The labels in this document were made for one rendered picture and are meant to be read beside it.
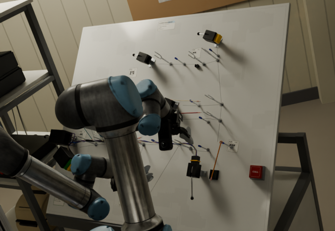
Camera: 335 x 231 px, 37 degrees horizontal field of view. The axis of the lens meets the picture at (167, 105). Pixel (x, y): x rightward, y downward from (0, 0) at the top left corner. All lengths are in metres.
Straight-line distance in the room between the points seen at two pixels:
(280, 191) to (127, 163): 1.21
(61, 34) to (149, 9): 0.85
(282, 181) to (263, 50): 0.65
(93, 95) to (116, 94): 0.06
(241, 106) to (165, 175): 0.46
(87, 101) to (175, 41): 1.21
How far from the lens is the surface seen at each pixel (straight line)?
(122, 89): 1.28
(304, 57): 4.78
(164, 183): 2.27
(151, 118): 1.67
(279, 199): 2.37
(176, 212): 2.22
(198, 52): 2.36
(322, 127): 4.46
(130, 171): 1.33
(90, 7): 4.64
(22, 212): 2.95
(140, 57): 2.42
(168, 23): 2.52
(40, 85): 2.69
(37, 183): 1.63
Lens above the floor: 2.21
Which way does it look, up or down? 24 degrees down
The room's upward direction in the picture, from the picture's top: 17 degrees counter-clockwise
